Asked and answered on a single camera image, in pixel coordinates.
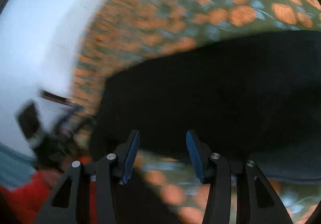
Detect black pants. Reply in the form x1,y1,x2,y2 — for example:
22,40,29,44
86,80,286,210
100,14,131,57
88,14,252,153
89,31,320,183

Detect red fleece jacket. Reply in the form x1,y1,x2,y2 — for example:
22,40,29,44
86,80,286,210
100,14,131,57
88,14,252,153
1,156,91,223

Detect white padded headboard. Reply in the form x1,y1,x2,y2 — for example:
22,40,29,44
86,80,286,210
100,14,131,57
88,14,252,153
1,0,103,156

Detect green orange floral quilt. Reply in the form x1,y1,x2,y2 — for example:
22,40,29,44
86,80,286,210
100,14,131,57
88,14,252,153
72,0,320,223

